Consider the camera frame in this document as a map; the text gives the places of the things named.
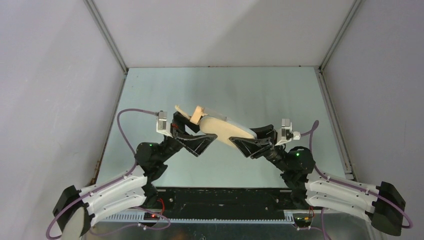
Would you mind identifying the aluminium frame rail right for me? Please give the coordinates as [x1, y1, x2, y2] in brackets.
[314, 0, 364, 179]

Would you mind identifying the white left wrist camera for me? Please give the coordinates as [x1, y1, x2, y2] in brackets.
[156, 110, 172, 137]

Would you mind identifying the grey slotted cable duct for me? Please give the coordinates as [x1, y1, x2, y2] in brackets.
[100, 211, 295, 224]

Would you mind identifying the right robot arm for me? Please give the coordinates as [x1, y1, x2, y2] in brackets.
[229, 125, 406, 236]

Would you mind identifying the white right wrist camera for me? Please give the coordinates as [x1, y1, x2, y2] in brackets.
[274, 118, 301, 146]

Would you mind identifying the aluminium frame rail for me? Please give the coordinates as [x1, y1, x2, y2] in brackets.
[83, 0, 129, 75]
[314, 0, 364, 179]

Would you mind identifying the beige umbrella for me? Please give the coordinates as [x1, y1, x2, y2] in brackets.
[175, 105, 257, 148]

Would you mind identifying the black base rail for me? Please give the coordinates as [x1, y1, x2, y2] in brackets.
[141, 187, 310, 220]

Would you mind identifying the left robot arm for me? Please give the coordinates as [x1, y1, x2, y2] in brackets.
[45, 106, 218, 240]

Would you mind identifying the aluminium frame rail left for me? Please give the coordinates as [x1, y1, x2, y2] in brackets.
[83, 0, 129, 75]

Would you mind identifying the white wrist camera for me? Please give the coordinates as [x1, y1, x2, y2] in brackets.
[274, 118, 301, 146]
[156, 110, 172, 137]

